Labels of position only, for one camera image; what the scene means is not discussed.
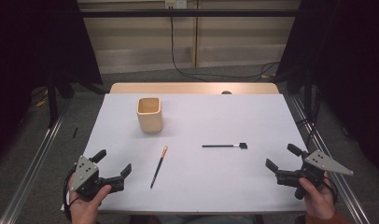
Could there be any black makeup brush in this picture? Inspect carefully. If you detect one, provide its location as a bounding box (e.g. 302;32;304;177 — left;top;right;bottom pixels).
202;142;248;150

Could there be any person's right hand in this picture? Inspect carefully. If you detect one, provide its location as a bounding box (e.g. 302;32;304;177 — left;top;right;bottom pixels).
298;176;336;220

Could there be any left hand-held gripper black cable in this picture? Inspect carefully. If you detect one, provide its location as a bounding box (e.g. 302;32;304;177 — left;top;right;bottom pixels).
63;167;78;222

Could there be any person's left hand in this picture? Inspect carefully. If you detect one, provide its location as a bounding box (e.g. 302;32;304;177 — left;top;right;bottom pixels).
67;175;113;224

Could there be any wooden table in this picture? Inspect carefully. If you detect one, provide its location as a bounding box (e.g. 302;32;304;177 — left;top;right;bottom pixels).
108;81;280;95

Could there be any white table cover sheet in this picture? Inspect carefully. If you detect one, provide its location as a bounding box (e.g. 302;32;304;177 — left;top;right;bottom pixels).
61;92;308;216

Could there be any right hand-held gripper black cable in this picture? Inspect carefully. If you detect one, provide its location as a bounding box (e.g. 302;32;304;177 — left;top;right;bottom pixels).
321;178;339;204

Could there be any beige square cup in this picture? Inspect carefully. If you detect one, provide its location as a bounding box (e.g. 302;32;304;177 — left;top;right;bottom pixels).
136;97;164;134

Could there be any hand-held gripper black cable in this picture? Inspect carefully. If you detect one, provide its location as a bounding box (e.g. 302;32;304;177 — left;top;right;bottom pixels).
321;178;339;204
63;167;78;222

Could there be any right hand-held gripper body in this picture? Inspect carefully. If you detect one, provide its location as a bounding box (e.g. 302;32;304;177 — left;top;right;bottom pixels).
274;149;355;201

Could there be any aluminium floor rail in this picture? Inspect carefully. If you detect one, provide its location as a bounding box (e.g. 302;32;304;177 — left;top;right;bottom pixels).
288;94;371;224
0;99;72;224

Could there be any black wall cable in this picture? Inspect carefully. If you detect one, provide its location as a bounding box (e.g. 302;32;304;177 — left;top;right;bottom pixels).
169;7;280;80

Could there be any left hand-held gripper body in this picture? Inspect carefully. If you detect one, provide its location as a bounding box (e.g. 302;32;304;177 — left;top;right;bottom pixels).
69;154;126;201

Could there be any black curtain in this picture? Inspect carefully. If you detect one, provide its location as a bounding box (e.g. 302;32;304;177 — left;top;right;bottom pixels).
0;0;104;157
275;0;379;178

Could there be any black horizontal frame bar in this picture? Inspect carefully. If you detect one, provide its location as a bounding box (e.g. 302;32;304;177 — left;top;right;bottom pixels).
79;8;302;19

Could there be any orange handled makeup brush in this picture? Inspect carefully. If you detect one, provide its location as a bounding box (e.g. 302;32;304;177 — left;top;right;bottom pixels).
149;146;169;189

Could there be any black stand post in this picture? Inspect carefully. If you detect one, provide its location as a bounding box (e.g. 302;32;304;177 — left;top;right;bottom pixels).
46;73;60;128
303;66;315;120

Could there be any white wall outlet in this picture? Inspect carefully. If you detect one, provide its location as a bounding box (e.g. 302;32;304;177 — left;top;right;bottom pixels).
164;0;189;9

